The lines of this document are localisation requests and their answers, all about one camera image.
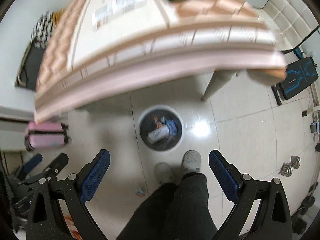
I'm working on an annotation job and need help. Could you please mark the long grey toothpaste box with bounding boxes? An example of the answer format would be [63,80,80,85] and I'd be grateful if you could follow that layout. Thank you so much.
[147,125,170,144]

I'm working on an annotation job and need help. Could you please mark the round trash bin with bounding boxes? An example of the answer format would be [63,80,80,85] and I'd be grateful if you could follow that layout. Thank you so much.
[138,105,184,153]

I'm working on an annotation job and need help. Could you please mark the pink suitcase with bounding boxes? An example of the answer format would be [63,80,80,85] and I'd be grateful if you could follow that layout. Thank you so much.
[24,121,71,152]

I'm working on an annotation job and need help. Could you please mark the metal dumbbell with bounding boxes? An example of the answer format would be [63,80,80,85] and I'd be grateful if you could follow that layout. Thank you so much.
[279,155,301,177]

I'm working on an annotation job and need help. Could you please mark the dark trouser legs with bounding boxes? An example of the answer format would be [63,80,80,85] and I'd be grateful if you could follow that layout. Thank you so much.
[117,173,217,239]

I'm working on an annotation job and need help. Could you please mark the right grey slipper foot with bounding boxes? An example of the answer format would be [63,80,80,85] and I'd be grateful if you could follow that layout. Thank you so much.
[181,150,202,175]

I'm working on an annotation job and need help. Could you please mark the grey slipper foot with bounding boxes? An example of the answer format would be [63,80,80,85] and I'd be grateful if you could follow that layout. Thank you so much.
[181,150,202,175]
[154,162,176,185]

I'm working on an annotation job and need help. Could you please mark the left grey slipper foot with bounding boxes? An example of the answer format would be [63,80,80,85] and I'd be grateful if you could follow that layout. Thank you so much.
[154,162,176,185]

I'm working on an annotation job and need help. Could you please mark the checkered black white bag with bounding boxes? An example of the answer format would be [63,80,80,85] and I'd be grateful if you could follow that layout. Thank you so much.
[30,11,55,49]

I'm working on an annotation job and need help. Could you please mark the checkered tablecloth table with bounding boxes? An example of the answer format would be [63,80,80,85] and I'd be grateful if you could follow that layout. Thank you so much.
[34,0,286,123]

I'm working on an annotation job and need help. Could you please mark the blue black scale board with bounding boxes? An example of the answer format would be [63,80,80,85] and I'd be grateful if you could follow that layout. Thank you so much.
[271,57,318,106]

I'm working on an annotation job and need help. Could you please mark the white leather chair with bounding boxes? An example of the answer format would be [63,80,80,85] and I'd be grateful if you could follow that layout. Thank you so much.
[257,0,319,51]

